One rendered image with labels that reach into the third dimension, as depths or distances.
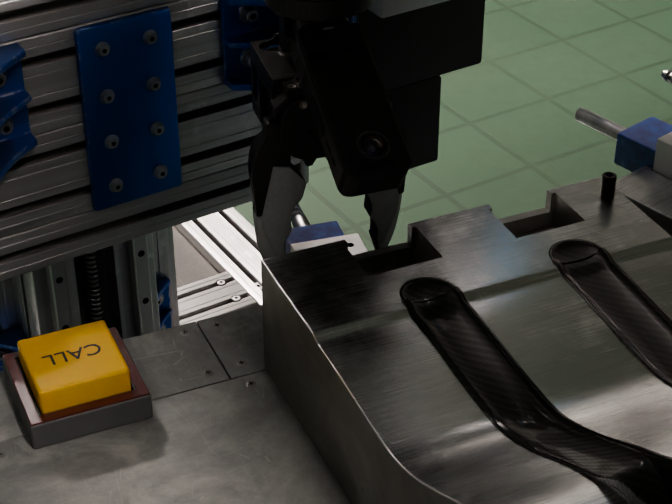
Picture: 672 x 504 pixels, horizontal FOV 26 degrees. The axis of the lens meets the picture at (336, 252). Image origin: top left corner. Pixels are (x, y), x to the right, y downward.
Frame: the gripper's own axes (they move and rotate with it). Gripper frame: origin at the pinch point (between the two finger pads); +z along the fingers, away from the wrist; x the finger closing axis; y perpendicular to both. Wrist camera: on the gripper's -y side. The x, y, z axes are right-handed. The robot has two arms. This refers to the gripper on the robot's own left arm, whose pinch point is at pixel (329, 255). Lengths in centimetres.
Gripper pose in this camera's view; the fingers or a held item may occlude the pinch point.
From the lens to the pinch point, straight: 102.5
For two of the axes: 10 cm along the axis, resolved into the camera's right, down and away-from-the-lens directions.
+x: -9.6, 1.6, -2.4
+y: -2.9, -5.4, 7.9
